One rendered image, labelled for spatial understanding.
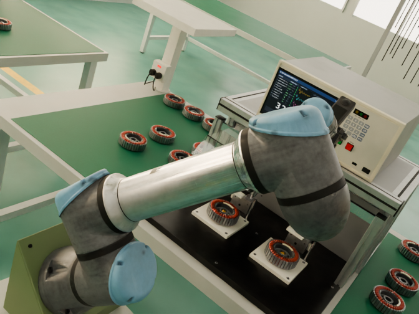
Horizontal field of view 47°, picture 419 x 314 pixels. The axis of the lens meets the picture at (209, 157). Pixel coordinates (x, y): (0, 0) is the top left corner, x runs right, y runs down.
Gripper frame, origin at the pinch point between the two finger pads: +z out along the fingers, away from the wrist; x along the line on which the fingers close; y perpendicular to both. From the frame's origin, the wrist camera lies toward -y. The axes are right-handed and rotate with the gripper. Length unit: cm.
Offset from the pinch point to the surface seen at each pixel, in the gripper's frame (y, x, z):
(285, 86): -6.4, -23.3, 4.7
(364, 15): -253, -182, 581
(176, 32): -13, -108, 62
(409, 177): -3.9, 22.1, 31.7
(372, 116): -10.5, 5.5, 2.9
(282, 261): 41.0, 5.9, 6.8
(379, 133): -7.3, 9.6, 4.4
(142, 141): 37, -68, 22
